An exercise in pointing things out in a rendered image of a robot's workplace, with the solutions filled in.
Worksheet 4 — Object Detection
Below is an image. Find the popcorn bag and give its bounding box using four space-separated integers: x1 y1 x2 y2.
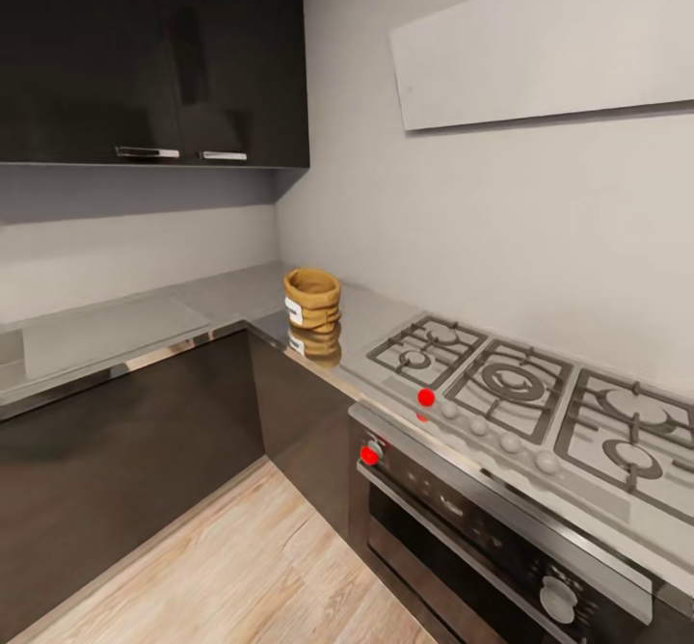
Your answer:
283 267 342 333

